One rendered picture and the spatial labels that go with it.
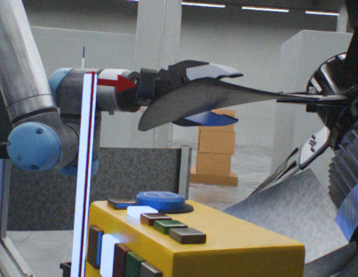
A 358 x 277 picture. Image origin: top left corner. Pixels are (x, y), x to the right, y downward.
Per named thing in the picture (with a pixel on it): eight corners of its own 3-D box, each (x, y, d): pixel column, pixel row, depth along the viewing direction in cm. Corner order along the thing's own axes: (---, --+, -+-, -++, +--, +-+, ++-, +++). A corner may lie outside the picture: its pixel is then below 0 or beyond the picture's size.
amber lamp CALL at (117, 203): (136, 209, 43) (136, 202, 43) (114, 210, 42) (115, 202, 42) (127, 205, 44) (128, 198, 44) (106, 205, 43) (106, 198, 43)
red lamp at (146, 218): (172, 225, 38) (173, 217, 38) (149, 226, 37) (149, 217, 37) (161, 220, 39) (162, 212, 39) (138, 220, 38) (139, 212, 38)
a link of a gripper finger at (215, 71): (249, 62, 89) (198, 76, 93) (237, 54, 84) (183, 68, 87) (252, 81, 88) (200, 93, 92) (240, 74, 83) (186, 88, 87)
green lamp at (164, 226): (188, 234, 36) (189, 224, 36) (164, 235, 35) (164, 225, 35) (176, 227, 37) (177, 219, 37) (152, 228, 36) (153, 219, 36)
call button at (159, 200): (192, 218, 44) (194, 197, 44) (147, 219, 42) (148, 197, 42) (170, 208, 47) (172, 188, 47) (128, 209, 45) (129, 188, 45)
